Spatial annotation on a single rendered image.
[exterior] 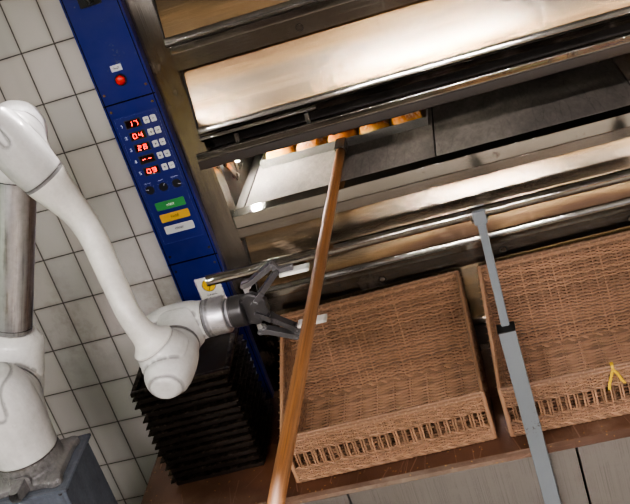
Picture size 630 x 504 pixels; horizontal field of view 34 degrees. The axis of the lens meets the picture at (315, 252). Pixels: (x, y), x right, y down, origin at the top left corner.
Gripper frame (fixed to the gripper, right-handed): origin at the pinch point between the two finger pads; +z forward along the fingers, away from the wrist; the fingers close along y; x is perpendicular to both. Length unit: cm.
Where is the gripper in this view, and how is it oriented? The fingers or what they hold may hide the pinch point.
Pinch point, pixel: (313, 293)
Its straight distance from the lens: 235.5
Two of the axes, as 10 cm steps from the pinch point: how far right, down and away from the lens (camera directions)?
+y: 3.0, 8.7, 3.9
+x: -0.9, 4.3, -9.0
